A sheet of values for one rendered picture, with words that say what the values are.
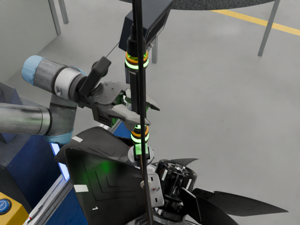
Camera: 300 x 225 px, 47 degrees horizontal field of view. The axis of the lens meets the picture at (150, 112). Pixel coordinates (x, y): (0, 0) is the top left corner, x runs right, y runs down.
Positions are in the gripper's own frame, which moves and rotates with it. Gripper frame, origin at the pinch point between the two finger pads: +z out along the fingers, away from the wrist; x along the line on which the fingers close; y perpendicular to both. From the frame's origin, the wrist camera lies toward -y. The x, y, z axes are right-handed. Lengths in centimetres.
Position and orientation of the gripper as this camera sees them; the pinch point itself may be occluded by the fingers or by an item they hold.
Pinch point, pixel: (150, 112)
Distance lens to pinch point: 76.4
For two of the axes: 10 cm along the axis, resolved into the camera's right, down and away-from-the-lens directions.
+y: 0.0, 6.3, 7.7
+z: 8.8, 3.7, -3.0
